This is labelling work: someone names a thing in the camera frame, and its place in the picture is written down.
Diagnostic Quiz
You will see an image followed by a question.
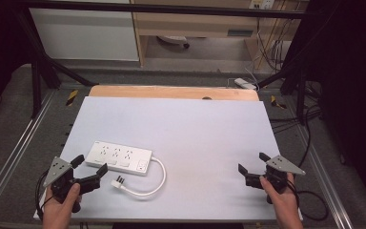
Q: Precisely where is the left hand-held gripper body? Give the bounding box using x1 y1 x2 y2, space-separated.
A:
42 156 102 214

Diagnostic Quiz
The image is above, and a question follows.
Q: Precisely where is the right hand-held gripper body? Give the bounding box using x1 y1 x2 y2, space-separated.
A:
244 155 307 204

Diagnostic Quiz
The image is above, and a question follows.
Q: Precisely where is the white plug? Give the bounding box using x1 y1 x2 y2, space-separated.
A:
110 175 126 190

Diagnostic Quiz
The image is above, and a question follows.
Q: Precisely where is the white power strip cable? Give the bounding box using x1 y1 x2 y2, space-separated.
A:
119 156 167 198

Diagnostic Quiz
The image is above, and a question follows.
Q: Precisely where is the person's right hand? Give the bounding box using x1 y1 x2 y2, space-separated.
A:
259 172 300 220

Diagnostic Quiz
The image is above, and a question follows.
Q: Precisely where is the person's left hand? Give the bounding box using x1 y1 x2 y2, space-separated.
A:
41 182 82 225

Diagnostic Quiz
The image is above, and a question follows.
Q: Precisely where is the white table mat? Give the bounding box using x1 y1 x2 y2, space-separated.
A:
32 95 303 222

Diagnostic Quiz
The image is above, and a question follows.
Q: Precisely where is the white floor power strip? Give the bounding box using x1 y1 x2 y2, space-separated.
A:
234 77 258 92

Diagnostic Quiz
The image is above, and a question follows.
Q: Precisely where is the black curtain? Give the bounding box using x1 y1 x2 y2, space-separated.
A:
0 0 32 122
287 0 366 208

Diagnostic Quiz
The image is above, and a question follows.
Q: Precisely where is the white cabinet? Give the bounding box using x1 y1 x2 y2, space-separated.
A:
29 0 140 62

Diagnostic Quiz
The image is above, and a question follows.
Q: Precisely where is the white chair base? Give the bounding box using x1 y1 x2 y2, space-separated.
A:
156 34 192 50

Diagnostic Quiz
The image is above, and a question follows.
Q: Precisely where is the wooden desk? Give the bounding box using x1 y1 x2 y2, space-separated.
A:
129 0 310 69

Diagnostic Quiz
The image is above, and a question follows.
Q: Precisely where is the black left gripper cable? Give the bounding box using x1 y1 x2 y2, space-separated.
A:
34 170 52 221

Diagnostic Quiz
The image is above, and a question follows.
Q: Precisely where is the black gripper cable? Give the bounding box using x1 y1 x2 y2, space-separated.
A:
294 106 330 222
34 170 52 221

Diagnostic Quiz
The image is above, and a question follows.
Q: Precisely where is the aluminium floor rail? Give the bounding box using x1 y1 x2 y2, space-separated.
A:
0 90 57 220
290 104 366 229

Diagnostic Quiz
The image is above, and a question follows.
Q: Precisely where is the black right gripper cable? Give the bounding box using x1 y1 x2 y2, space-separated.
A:
294 106 330 222

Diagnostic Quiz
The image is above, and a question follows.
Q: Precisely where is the black metal frame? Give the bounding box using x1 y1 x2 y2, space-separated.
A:
10 0 323 125

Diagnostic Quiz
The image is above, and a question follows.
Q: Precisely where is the bundle of background cables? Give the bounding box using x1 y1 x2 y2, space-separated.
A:
252 12 295 73

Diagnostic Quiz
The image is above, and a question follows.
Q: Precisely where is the white wall socket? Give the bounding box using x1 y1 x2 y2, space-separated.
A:
248 0 275 10

